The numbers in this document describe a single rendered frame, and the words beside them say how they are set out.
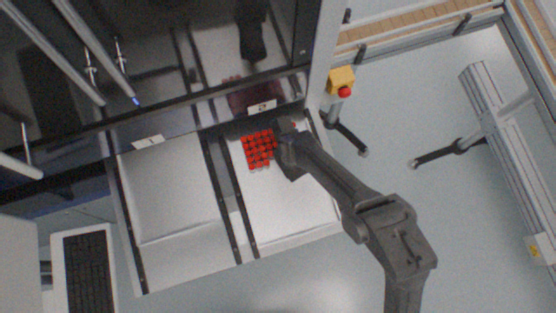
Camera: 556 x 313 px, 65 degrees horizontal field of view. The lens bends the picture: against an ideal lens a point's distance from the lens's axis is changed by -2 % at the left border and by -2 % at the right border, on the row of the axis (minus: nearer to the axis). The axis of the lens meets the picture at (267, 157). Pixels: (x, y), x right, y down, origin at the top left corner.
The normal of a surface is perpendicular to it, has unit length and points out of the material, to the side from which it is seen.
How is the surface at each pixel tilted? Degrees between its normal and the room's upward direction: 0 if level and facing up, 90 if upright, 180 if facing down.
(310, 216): 0
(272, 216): 0
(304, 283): 0
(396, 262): 21
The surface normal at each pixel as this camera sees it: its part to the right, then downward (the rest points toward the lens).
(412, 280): 0.33, 0.49
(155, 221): -0.02, -0.25
